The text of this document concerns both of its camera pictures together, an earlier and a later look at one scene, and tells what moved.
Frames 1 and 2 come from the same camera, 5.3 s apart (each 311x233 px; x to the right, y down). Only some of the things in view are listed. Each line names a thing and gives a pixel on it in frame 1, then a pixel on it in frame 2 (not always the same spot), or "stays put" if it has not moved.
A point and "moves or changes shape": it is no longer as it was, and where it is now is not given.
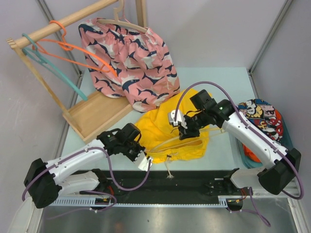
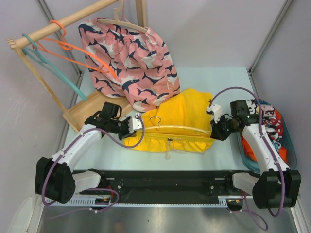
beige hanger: x=117 y=21 stays put
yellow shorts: x=162 y=141 moves or changes shape
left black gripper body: x=131 y=150 to x=122 y=128
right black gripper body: x=195 y=123 to x=224 y=127
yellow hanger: x=192 y=143 to x=159 y=126
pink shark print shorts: x=129 y=62 stays put
